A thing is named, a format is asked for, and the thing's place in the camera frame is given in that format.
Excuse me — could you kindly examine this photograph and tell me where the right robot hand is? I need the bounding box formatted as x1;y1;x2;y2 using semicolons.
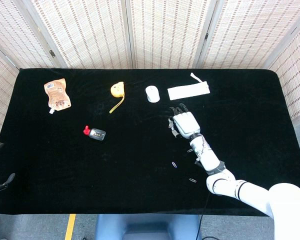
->
168;103;202;140

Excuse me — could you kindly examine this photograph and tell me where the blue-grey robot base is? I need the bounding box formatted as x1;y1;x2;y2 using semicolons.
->
94;213;201;240

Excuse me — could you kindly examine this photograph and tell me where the white zip pencil case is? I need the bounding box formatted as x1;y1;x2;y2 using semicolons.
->
167;72;211;101

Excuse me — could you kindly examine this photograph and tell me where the white computer mouse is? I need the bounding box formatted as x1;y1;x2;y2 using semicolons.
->
145;85;161;103

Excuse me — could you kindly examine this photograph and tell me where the black velvet table cloth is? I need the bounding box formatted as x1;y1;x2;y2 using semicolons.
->
0;67;300;218

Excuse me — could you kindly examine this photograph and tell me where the spouted stand-up snack pouch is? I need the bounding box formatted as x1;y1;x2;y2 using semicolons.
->
43;77;73;115

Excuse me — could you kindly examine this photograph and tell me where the ink bottle with red cap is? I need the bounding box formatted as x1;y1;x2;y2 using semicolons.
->
83;125;107;142

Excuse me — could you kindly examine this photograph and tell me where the woven folding screen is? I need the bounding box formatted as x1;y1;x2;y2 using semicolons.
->
0;0;300;137

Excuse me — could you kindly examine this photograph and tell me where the yellow tape measure with strap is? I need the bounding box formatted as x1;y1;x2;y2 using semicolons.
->
109;81;126;114

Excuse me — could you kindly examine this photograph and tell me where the black cable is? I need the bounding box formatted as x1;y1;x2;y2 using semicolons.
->
197;191;217;240

